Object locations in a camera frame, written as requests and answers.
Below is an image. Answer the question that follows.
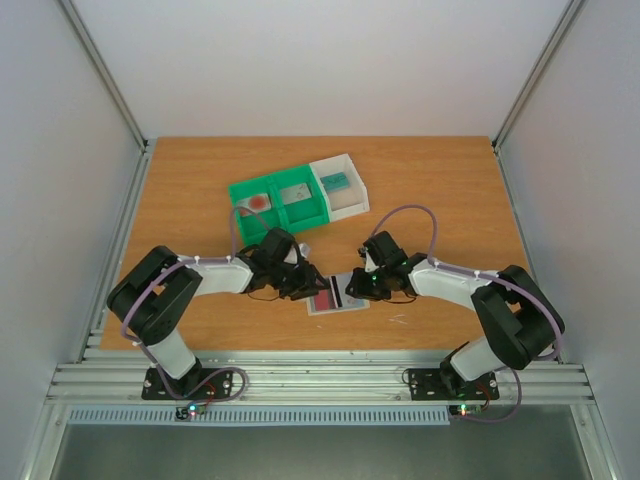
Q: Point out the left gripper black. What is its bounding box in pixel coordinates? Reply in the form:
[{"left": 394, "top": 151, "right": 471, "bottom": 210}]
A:
[{"left": 270, "top": 261, "right": 330, "bottom": 301}]

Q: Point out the white card magnetic stripe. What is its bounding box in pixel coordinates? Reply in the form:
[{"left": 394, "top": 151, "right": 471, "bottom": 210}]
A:
[{"left": 329, "top": 273, "right": 358, "bottom": 309}]

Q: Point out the beige card holder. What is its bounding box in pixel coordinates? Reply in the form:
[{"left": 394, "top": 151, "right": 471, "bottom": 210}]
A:
[{"left": 306, "top": 273, "right": 370, "bottom": 316}]

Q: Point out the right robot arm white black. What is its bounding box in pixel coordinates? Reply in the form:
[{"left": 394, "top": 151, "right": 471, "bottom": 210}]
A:
[{"left": 346, "top": 231, "right": 565, "bottom": 399}]

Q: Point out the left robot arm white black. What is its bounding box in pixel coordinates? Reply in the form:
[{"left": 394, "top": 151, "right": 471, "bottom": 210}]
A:
[{"left": 106, "top": 227, "right": 330, "bottom": 398}]

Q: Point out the grey card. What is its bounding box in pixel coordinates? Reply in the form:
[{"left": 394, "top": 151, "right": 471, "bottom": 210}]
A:
[{"left": 279, "top": 182, "right": 312, "bottom": 205}]

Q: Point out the card with red circle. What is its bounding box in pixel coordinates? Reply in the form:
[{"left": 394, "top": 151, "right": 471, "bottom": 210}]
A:
[{"left": 236, "top": 193, "right": 272, "bottom": 216}]

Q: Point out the teal card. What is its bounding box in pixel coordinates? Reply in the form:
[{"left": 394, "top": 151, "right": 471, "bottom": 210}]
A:
[{"left": 320, "top": 172, "right": 350, "bottom": 193}]

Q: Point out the middle green bin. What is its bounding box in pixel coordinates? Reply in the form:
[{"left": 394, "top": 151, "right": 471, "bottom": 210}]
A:
[{"left": 268, "top": 164, "right": 329, "bottom": 233}]

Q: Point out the green bin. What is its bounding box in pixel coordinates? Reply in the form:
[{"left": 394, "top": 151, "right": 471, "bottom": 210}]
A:
[
  {"left": 228, "top": 176, "right": 284, "bottom": 245},
  {"left": 268, "top": 164, "right": 329, "bottom": 233}
]

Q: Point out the left green bin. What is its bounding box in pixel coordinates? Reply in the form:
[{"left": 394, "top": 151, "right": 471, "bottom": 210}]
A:
[{"left": 228, "top": 176, "right": 284, "bottom": 245}]

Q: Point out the white bin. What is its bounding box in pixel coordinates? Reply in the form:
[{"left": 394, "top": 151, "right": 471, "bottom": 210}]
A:
[{"left": 309, "top": 153, "right": 370, "bottom": 223}]

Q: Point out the right controller board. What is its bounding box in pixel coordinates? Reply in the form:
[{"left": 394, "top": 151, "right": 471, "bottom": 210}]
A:
[{"left": 449, "top": 403, "right": 485, "bottom": 417}]

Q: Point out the controller board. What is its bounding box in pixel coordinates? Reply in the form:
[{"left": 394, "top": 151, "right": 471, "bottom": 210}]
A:
[
  {"left": 449, "top": 403, "right": 485, "bottom": 417},
  {"left": 175, "top": 404, "right": 207, "bottom": 421}
]

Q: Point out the left controller board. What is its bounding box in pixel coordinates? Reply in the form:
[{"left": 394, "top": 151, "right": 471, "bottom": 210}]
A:
[{"left": 175, "top": 404, "right": 207, "bottom": 421}]

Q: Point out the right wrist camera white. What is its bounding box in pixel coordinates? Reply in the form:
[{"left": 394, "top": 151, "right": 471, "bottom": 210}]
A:
[{"left": 358, "top": 246, "right": 379, "bottom": 273}]

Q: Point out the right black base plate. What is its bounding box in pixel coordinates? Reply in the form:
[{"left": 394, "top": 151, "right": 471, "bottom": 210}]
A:
[{"left": 401, "top": 368, "right": 500, "bottom": 402}]

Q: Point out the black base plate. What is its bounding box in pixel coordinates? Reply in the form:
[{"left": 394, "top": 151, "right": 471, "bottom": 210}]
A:
[
  {"left": 141, "top": 368, "right": 235, "bottom": 402},
  {"left": 401, "top": 368, "right": 500, "bottom": 402}
]

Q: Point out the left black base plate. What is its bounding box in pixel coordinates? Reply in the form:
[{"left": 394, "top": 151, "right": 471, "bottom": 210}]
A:
[{"left": 141, "top": 368, "right": 235, "bottom": 402}]

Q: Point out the grey slotted cable duct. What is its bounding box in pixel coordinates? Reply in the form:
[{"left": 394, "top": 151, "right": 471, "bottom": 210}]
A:
[{"left": 67, "top": 405, "right": 450, "bottom": 427}]

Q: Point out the left aluminium corner post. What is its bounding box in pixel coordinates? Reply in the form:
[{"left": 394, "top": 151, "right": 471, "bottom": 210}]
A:
[{"left": 54, "top": 0, "right": 150, "bottom": 153}]

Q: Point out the aluminium corner post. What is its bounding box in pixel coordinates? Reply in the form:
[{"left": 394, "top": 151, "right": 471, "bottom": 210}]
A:
[
  {"left": 54, "top": 0, "right": 150, "bottom": 153},
  {"left": 491, "top": 0, "right": 587, "bottom": 151}
]

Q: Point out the aluminium rail frame front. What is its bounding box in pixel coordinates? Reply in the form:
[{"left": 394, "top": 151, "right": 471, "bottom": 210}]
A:
[{"left": 46, "top": 348, "right": 595, "bottom": 405}]

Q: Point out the right aluminium corner post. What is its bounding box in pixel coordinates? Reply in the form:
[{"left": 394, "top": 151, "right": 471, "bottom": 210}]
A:
[{"left": 491, "top": 0, "right": 587, "bottom": 151}]

